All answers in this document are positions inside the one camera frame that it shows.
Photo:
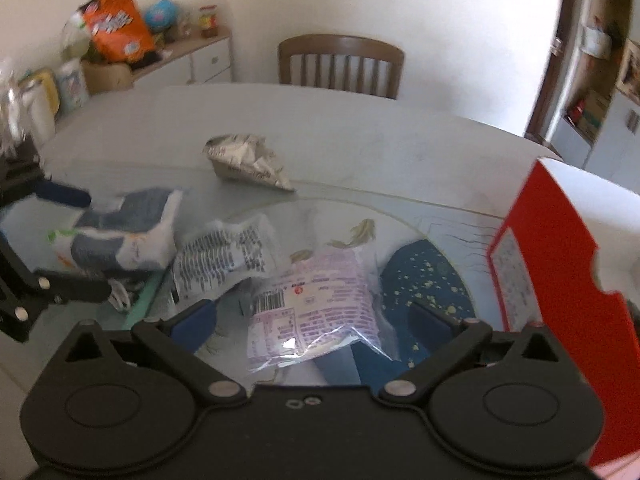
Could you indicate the white blue tissue pack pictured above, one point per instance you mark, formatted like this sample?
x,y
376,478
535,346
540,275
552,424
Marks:
x,y
132,232

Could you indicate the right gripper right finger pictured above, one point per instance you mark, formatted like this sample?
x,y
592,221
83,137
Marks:
x,y
452,345

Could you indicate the white printed snack packet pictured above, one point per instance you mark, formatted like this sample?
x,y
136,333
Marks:
x,y
222,255

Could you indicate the orange snack bag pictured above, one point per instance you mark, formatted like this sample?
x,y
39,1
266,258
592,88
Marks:
x,y
118,32

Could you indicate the white wall cabinet unit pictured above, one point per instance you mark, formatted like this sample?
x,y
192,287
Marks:
x,y
606,60

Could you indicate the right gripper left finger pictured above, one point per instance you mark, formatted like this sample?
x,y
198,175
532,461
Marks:
x,y
173,344

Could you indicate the far wooden chair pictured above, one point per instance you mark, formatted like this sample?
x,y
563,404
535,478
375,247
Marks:
x,y
343,63

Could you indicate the printed white cup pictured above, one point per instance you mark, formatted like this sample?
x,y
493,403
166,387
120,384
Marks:
x,y
72,86

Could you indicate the brown entrance door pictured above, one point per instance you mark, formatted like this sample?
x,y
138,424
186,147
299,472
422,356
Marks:
x,y
558,67

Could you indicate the white drawer sideboard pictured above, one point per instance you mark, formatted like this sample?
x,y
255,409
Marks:
x,y
195,60

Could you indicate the wooden basket on sideboard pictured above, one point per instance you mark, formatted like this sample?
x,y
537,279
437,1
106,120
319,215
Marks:
x,y
101,78

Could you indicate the red cardboard box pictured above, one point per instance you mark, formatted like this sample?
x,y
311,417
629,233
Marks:
x,y
567,255

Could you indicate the sauce jar red lid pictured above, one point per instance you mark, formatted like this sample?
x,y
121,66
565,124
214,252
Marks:
x,y
207,20

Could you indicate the purple clear snack bag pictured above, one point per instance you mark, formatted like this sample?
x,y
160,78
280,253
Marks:
x,y
319,305

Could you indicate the white yellow kettle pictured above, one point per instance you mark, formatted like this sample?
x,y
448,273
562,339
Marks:
x,y
40,96

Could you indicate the blue globe toy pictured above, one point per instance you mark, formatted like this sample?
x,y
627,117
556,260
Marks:
x,y
161,16

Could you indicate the silver foil snack bag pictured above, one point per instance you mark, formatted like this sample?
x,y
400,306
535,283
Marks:
x,y
245,158

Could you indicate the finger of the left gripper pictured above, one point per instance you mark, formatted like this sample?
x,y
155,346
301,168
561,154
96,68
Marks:
x,y
62,194
61,288

